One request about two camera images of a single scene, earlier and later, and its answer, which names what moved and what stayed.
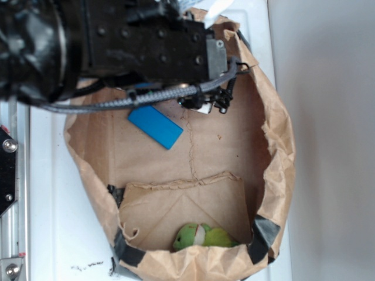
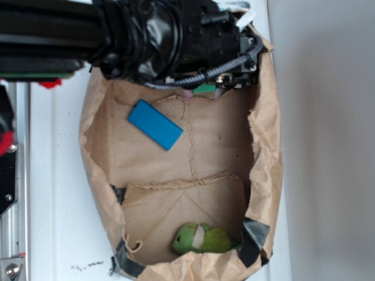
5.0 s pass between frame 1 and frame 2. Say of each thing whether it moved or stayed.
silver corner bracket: stayed
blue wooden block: stayed
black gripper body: moved
